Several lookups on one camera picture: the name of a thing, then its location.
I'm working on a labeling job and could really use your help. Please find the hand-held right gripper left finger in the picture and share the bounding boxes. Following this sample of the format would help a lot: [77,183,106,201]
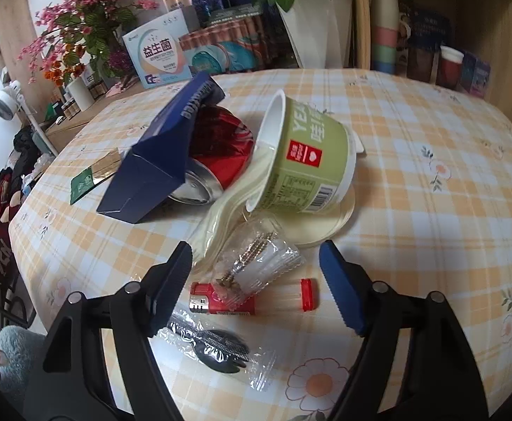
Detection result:
[23,241,194,421]

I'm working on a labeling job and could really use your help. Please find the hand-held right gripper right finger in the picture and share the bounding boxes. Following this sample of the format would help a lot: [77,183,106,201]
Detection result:
[319,240,489,421]

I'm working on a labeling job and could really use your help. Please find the clear tube with red cap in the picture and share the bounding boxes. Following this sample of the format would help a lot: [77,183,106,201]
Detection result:
[262,278,318,312]

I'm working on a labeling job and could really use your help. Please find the small red battery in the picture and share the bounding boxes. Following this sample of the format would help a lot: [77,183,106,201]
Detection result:
[189,283,257,315]

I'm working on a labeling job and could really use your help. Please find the black fork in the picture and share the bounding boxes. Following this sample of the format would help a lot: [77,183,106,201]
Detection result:
[168,311,278,393]

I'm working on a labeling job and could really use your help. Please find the clear bag of screws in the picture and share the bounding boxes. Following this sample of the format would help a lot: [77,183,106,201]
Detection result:
[203,221,305,303]

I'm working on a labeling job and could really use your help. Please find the navy cardboard box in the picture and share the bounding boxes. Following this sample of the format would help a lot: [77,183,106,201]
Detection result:
[97,71,226,224]

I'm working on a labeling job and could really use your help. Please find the green instant noodle cup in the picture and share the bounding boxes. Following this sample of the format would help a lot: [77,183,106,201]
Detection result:
[192,89,366,273]

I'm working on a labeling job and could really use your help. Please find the green sachet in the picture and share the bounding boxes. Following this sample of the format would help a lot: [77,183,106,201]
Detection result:
[70,149,123,205]

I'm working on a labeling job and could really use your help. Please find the cream plastic cup lid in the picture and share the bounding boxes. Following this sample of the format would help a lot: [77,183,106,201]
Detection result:
[282,184,355,246]

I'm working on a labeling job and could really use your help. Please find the table with plaid floral tablecloth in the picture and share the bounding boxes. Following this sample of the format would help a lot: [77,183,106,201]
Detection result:
[8,68,512,421]

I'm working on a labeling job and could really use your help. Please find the crushed red drink can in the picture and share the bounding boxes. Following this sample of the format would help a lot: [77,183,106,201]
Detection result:
[168,106,255,205]

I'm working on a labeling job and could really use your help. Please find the grey fluffy slipper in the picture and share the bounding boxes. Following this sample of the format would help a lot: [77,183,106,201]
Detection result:
[0,327,46,395]

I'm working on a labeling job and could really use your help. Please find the low wooden cabinet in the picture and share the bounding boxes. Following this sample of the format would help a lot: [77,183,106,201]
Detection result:
[45,92,147,150]

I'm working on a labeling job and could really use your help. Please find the pile of clothes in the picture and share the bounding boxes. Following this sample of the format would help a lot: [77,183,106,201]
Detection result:
[0,125,59,246]

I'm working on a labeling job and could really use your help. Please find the pink cloth item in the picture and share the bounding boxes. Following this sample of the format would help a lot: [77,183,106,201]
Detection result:
[107,81,145,97]

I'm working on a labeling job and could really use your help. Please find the row of small brown bottles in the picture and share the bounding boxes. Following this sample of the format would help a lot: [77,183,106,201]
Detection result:
[56,81,107,119]

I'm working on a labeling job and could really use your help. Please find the white cylindrical vase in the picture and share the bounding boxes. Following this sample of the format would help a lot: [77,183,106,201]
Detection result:
[67,76,95,112]

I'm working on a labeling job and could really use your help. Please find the white and blue supplement box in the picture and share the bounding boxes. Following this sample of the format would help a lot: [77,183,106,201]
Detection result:
[122,14,193,89]

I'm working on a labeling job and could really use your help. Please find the purple artificial flowers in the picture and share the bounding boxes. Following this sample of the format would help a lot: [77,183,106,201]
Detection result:
[109,48,134,75]

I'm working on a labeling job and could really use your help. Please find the pink and teal gift box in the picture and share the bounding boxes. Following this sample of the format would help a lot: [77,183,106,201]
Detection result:
[179,12,278,75]

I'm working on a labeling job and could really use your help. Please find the orange artificial flowers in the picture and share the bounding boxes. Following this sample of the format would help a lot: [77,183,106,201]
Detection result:
[45,46,85,86]

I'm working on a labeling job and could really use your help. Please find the brown cup with white rim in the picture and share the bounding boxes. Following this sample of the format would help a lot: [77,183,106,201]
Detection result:
[436,45,464,91]

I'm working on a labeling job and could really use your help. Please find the white desk fan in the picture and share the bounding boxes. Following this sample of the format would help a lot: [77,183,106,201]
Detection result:
[0,80,41,141]

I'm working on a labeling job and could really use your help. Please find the white faceted flower pot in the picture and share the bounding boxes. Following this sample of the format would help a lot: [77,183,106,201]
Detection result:
[276,0,353,70]

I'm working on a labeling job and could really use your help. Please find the stack of pastel cups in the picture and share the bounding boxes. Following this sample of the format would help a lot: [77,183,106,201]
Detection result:
[370,0,399,75]

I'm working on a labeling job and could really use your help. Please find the black box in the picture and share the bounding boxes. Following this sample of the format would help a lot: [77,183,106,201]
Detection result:
[205,6,265,27]

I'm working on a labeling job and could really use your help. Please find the dark blue illustrated box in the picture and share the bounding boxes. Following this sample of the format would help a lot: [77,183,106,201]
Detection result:
[399,4,452,53]

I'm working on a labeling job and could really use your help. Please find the pink blossom bouquet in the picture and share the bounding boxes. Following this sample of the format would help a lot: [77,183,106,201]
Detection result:
[19,0,160,84]

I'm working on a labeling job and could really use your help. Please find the wooden shelf unit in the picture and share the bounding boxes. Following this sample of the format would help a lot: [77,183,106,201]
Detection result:
[353,0,512,141]

